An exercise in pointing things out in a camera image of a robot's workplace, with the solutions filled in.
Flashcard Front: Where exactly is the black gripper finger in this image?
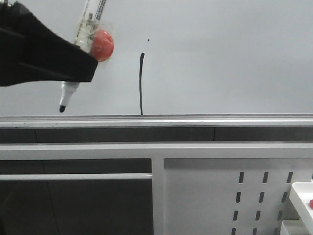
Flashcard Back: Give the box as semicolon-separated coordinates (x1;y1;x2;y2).
0;1;98;86

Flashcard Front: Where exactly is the red round magnet taped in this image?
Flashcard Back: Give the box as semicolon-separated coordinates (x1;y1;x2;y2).
91;29;114;62

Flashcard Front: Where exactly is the white whiteboard marker black cap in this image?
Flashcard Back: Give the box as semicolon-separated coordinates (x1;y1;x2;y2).
59;0;107;113

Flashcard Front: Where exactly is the white metal pegboard stand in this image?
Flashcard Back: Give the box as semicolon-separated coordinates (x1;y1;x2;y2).
0;143;313;235

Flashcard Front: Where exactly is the white plastic marker tray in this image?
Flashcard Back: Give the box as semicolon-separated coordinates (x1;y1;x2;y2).
289;182;313;235

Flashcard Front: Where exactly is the lower white plastic tray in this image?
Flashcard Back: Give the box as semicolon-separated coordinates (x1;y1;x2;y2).
279;220;307;235

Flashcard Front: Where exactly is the white whiteboard with aluminium frame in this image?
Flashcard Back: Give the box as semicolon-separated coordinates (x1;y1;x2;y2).
0;0;313;126

